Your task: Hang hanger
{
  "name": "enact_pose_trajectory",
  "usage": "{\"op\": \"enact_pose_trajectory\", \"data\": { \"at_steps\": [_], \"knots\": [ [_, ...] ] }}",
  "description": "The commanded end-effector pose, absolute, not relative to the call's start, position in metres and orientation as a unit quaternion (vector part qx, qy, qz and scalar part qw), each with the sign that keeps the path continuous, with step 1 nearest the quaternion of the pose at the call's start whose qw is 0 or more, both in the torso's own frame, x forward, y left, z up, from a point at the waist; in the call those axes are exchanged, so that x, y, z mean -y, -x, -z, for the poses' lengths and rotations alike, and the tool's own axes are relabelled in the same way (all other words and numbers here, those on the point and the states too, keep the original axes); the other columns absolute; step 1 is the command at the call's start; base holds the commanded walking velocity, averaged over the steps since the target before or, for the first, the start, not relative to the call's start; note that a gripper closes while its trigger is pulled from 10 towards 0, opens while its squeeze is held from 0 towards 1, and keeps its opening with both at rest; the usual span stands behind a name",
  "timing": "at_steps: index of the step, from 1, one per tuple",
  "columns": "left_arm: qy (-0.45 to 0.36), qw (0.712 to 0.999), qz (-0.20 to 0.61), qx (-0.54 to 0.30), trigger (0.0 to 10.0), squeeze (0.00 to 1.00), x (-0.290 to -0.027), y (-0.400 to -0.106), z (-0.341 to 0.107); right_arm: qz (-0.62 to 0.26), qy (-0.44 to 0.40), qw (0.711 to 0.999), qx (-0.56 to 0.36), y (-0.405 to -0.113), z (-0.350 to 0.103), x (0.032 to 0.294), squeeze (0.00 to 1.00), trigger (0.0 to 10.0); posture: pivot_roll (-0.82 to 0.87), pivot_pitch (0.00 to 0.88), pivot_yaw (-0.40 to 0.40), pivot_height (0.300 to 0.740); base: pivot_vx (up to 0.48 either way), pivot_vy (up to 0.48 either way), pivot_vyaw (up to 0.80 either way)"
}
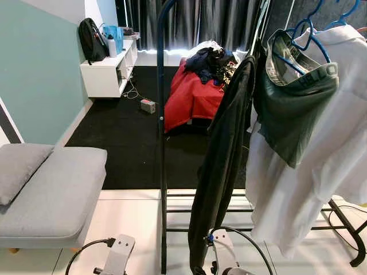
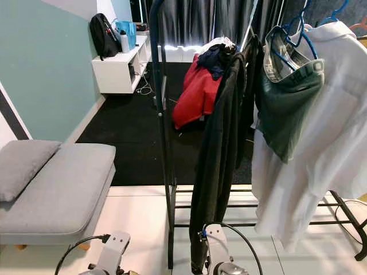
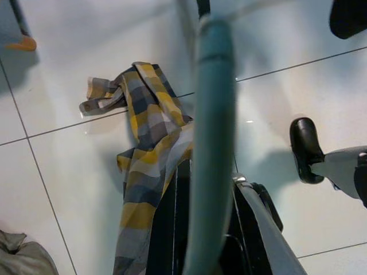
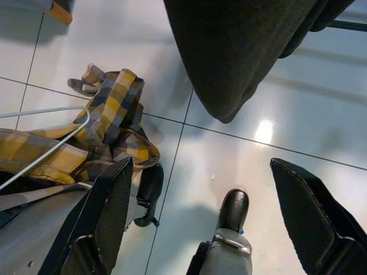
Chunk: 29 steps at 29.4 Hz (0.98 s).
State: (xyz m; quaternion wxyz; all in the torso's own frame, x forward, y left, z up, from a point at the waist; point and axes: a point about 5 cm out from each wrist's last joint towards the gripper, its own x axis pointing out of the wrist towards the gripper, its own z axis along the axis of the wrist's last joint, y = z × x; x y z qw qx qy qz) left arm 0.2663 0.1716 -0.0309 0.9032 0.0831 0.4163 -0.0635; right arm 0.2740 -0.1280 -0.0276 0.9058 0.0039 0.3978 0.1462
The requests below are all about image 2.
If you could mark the blue clothes hanger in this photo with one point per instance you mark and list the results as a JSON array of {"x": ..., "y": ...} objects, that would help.
[
  {"x": 298, "y": 31},
  {"x": 332, "y": 11}
]

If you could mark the grey cushion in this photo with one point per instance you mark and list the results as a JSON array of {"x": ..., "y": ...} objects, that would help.
[{"x": 23, "y": 166}]

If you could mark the white low shelf cabinet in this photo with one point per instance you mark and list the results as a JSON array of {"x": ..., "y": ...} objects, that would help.
[{"x": 120, "y": 71}]

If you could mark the black backpack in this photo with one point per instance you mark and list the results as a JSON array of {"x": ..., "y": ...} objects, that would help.
[{"x": 103, "y": 34}]

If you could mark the white bottle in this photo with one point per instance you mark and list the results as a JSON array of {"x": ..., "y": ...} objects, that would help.
[{"x": 124, "y": 42}]

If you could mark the light blue bag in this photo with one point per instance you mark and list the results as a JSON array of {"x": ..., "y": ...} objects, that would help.
[{"x": 130, "y": 28}]

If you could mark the black hanging garment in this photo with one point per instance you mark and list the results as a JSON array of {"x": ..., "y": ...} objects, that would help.
[{"x": 218, "y": 154}]

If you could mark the red cloth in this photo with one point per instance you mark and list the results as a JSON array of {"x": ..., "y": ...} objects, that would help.
[{"x": 198, "y": 91}]

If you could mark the dark clothes pile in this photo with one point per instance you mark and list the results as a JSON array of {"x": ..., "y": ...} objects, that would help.
[{"x": 212, "y": 57}]

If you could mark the dark pleated curtain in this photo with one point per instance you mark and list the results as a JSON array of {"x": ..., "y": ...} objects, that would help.
[{"x": 206, "y": 20}]

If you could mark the green shorts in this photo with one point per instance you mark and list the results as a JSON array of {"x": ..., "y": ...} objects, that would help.
[{"x": 287, "y": 109}]

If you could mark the white shirt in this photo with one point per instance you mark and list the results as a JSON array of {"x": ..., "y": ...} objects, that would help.
[{"x": 321, "y": 172}]

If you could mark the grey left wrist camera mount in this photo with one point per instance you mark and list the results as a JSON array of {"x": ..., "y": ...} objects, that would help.
[{"x": 114, "y": 252}]

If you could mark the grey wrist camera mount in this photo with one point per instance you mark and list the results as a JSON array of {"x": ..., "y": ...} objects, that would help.
[
  {"x": 215, "y": 246},
  {"x": 114, "y": 252}
]

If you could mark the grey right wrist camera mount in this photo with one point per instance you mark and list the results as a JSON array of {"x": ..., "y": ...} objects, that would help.
[{"x": 215, "y": 246}]

